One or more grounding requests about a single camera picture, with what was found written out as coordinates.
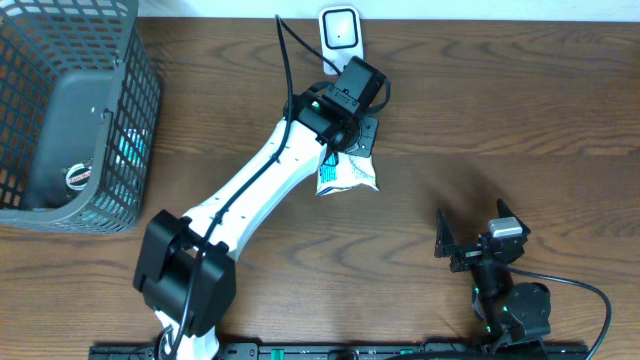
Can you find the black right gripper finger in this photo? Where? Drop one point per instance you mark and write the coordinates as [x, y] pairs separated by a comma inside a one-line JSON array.
[[445, 242], [504, 212]]

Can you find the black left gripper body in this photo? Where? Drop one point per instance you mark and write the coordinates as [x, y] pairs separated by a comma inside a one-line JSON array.
[[367, 138]]

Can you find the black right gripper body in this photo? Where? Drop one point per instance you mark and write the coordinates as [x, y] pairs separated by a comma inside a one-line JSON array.
[[467, 256]]

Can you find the wet wipes pack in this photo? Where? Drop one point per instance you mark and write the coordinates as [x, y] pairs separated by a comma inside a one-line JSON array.
[[342, 172]]

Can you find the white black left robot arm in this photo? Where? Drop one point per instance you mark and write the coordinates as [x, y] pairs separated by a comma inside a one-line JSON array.
[[186, 270]]

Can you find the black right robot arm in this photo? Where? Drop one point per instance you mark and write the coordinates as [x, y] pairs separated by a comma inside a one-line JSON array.
[[513, 313]]

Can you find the white barcode scanner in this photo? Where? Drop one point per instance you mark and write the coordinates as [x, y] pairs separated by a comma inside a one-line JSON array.
[[341, 36]]

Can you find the round sticker item in basket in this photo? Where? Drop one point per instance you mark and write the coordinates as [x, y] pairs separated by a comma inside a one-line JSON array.
[[77, 176]]

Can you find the teal pack in basket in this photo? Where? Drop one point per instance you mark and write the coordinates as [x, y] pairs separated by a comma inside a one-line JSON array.
[[133, 147]]

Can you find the grey plastic mesh basket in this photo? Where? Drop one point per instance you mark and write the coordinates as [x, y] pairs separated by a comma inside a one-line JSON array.
[[74, 76]]

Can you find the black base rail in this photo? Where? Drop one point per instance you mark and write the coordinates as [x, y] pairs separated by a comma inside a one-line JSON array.
[[253, 351]]

